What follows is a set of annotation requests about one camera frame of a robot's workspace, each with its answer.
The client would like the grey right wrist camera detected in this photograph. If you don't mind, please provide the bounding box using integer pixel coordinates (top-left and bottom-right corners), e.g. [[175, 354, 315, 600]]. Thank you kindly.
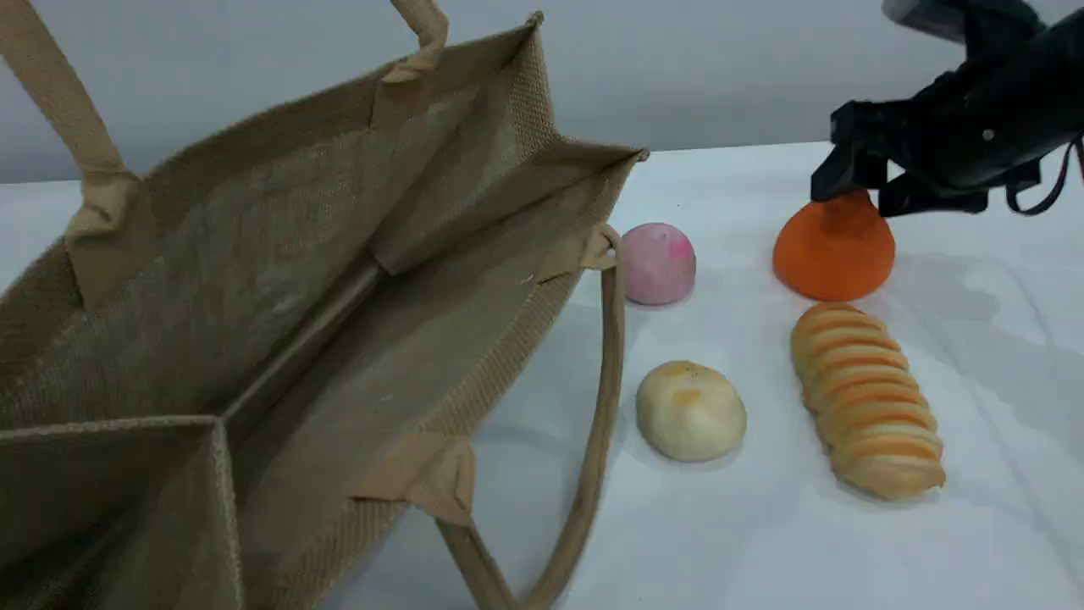
[[881, 0, 971, 43]]

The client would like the cream round bun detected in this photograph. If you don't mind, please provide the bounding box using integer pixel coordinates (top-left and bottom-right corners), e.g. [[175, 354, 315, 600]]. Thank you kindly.
[[635, 360, 748, 463]]

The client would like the long ridged bread loaf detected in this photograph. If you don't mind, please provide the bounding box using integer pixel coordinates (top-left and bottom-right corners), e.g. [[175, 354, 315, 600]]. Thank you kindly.
[[789, 302, 947, 501]]

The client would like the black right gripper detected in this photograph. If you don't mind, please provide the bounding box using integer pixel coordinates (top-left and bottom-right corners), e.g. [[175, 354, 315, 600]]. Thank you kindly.
[[810, 0, 1084, 218]]

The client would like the orange fruit with stem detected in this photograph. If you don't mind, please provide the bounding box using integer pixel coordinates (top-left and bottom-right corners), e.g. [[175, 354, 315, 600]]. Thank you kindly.
[[772, 190, 897, 302]]

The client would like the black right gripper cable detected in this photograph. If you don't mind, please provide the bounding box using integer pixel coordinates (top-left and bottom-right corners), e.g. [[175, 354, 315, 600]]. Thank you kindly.
[[1005, 136, 1084, 217]]

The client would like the brown jute tote bag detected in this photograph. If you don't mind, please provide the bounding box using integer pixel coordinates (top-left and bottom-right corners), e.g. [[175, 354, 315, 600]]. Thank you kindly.
[[0, 0, 650, 610]]

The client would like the pink round bun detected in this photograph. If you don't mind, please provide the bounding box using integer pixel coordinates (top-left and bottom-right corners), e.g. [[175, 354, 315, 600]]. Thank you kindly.
[[621, 223, 698, 307]]

